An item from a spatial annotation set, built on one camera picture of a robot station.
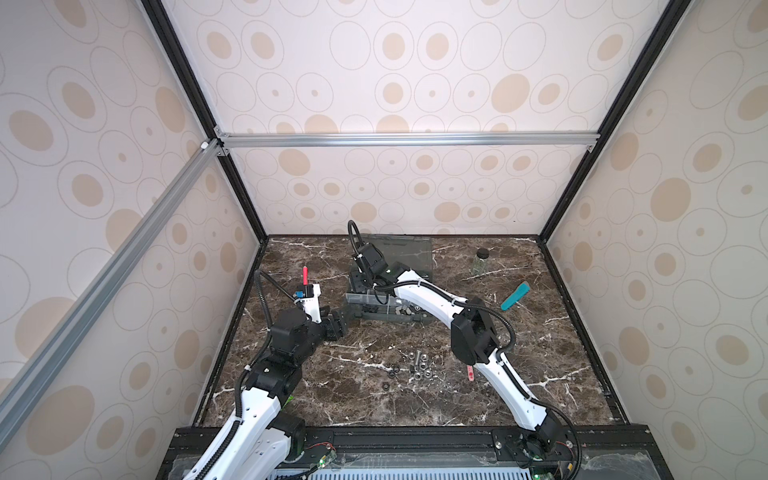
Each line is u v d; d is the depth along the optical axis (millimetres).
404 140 893
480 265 1037
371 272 761
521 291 1029
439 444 754
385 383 833
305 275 1081
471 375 840
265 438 602
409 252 1166
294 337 557
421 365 865
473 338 606
